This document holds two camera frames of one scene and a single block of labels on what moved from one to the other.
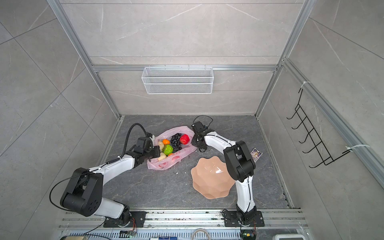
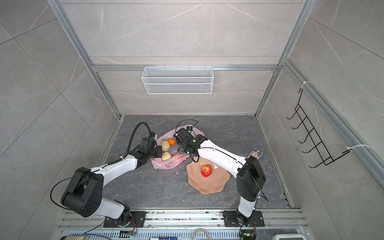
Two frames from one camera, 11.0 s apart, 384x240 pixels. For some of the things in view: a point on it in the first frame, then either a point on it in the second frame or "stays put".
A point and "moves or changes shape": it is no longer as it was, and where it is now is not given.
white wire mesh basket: [177, 80] stays put
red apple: [184, 139] moves or changes shape
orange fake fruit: [166, 141] → [172, 141]
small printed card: [255, 154] stays put
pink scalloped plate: [211, 178] moves or changes shape
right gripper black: [194, 143] → [183, 147]
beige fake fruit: [162, 156] moves or changes shape
